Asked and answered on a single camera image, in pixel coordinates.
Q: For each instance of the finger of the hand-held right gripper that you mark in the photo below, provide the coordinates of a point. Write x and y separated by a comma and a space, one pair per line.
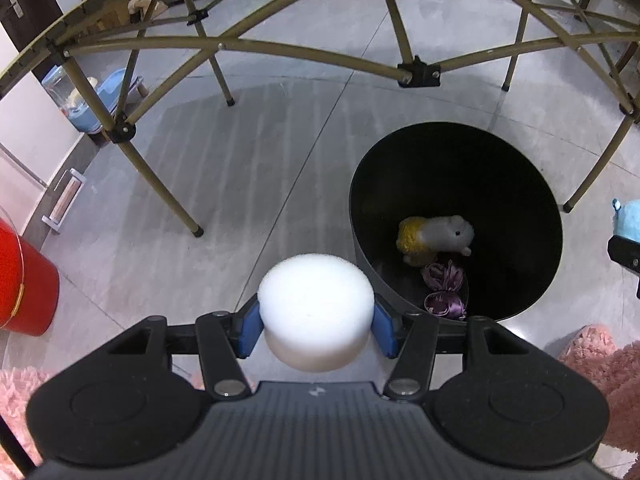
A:
625, 255

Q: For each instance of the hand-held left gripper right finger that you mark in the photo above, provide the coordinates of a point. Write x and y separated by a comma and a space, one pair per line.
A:
385, 330

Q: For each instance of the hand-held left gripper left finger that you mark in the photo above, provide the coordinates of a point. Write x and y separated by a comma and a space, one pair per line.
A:
247, 327

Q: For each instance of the light blue plush toy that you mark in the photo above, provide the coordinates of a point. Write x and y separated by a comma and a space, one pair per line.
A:
629, 220

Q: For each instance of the white round foam sponge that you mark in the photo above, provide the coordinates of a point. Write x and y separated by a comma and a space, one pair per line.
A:
315, 305

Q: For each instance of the purple satin bow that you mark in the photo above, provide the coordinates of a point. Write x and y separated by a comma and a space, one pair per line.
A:
442, 285

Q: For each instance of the yellow white plush toy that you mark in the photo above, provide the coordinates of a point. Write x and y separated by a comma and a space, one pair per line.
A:
440, 232

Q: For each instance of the black trash bin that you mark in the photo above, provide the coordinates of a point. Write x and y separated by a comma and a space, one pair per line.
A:
500, 185

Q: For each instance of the person's right leg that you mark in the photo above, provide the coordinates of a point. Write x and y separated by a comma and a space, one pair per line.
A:
615, 370

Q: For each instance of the person's leg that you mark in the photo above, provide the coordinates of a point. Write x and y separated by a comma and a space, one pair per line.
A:
615, 370
20, 400

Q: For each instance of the red plastic bucket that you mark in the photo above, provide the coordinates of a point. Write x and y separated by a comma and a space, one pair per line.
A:
25, 290

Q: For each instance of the person's left leg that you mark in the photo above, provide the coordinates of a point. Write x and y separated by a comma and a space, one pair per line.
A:
20, 400

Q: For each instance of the tan slatted folding table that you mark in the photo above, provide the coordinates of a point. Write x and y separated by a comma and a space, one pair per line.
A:
417, 74

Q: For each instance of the blue pet water dispenser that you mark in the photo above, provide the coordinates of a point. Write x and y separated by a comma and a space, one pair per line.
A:
80, 117

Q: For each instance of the open cardboard box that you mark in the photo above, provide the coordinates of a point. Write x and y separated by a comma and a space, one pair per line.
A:
107, 7

